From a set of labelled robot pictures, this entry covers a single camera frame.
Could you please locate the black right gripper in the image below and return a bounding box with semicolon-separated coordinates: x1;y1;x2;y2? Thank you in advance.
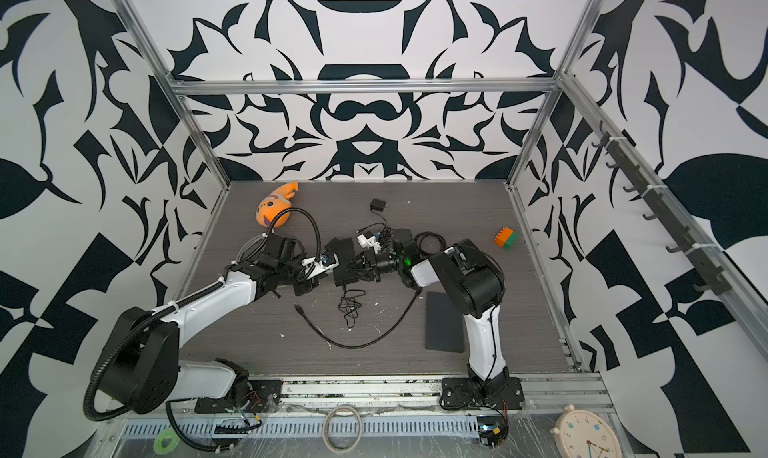
344;250;407;285

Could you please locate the black network switch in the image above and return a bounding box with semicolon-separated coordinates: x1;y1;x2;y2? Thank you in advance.
326;238;358;287

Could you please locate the black power adapter with cable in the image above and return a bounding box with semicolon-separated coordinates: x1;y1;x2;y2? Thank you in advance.
337;285;367;329

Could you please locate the black rectangular box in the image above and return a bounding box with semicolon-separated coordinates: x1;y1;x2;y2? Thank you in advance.
425;291;464;353

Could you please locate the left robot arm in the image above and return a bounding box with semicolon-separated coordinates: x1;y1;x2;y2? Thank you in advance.
82;234;337;422

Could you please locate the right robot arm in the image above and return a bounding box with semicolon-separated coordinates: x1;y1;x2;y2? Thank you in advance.
346;228;508;387

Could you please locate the black power adapter far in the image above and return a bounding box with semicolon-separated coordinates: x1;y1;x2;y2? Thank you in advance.
357;198;388;233

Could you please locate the orange plush toy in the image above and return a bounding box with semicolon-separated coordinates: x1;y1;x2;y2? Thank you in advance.
256;182;299;227

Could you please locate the orange and green toy brick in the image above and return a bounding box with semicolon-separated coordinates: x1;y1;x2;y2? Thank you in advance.
494;226;519;249

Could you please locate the green tape roll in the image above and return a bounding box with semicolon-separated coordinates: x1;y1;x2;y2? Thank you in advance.
153;428;181;456

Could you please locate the white analog clock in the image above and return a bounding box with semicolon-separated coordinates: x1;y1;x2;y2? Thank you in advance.
550;404;623;458

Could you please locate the coiled black ethernet cable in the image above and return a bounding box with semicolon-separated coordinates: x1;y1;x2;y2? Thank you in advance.
413;230;448;256

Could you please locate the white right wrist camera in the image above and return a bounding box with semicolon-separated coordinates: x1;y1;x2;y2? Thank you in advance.
356;227;388;253

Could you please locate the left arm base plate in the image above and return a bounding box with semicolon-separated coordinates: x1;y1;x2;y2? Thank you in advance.
194;379;283;414

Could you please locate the beige cable ring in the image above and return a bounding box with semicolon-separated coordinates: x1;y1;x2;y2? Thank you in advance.
322;403;365;454

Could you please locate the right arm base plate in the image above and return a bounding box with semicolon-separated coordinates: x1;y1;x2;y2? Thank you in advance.
439;375;525;411

